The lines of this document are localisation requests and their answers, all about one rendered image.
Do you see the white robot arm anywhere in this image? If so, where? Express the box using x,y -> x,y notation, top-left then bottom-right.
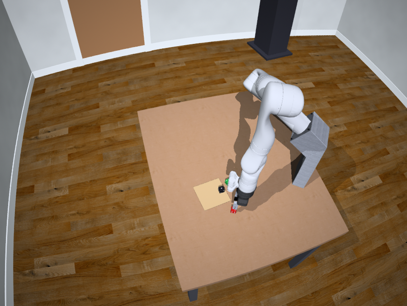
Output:
240,69 -> 311,186

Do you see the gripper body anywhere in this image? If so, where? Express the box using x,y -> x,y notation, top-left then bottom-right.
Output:
227,171 -> 257,206

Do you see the tan flat mat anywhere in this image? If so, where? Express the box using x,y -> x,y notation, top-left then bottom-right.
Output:
193,178 -> 231,211

